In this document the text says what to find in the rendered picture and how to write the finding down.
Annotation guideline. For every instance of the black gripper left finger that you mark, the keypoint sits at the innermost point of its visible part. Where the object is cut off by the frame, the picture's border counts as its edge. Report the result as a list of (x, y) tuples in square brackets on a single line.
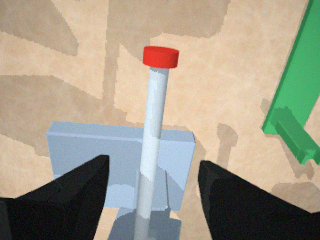
[(66, 208)]

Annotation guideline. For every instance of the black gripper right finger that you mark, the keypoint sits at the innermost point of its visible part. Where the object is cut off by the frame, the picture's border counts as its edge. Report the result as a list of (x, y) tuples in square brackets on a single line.
[(235, 209)]

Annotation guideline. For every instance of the grey rod with red cap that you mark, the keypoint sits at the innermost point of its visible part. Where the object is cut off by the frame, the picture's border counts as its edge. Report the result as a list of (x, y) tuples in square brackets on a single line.
[(160, 59)]

